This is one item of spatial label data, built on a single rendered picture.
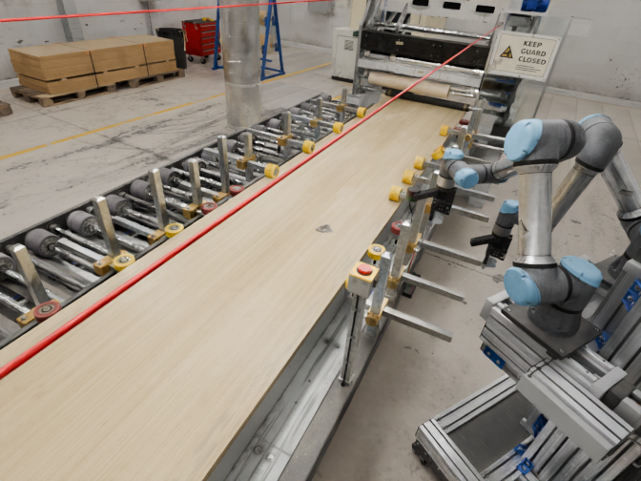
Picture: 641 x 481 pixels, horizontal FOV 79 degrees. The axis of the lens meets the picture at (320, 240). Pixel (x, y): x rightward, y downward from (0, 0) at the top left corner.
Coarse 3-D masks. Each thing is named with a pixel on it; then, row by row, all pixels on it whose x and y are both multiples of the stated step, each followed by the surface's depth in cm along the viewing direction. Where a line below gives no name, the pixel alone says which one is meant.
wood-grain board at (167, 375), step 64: (384, 128) 313; (320, 192) 217; (384, 192) 223; (192, 256) 163; (256, 256) 166; (320, 256) 169; (64, 320) 131; (128, 320) 133; (192, 320) 135; (256, 320) 137; (0, 384) 111; (64, 384) 112; (128, 384) 113; (192, 384) 115; (256, 384) 116; (0, 448) 97; (64, 448) 98; (128, 448) 99; (192, 448) 100
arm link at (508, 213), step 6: (504, 204) 163; (510, 204) 161; (516, 204) 161; (504, 210) 163; (510, 210) 161; (516, 210) 161; (498, 216) 167; (504, 216) 164; (510, 216) 162; (516, 216) 162; (498, 222) 167; (504, 222) 165; (510, 222) 164; (516, 222) 163; (504, 228) 166; (510, 228) 166
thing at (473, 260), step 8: (424, 240) 192; (424, 248) 191; (432, 248) 189; (440, 248) 187; (448, 248) 188; (448, 256) 187; (456, 256) 186; (464, 256) 184; (472, 256) 184; (480, 264) 182
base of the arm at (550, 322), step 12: (528, 312) 128; (540, 312) 123; (552, 312) 120; (564, 312) 118; (576, 312) 117; (540, 324) 123; (552, 324) 120; (564, 324) 120; (576, 324) 120; (564, 336) 121
